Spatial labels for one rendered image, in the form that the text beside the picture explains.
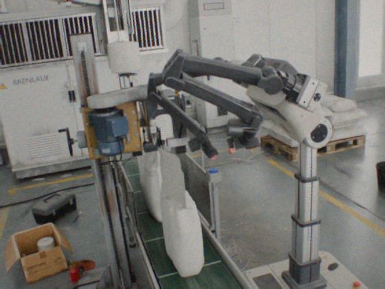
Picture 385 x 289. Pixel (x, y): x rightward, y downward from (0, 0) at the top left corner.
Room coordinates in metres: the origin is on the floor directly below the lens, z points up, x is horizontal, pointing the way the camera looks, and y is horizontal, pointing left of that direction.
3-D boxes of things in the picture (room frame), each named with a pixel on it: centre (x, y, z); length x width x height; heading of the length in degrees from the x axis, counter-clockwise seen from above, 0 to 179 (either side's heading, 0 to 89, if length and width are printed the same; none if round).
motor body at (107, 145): (2.05, 0.46, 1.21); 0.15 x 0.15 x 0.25
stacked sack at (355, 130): (4.86, -2.03, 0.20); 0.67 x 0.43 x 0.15; 106
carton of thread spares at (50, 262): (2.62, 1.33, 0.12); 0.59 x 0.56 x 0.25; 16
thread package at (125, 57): (2.10, 0.33, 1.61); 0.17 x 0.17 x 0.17
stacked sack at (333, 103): (5.08, -1.98, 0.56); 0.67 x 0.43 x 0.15; 16
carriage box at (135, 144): (2.29, 0.50, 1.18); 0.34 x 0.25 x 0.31; 106
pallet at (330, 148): (4.97, -1.67, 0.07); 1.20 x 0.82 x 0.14; 108
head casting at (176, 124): (2.41, 0.19, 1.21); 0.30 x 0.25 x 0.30; 16
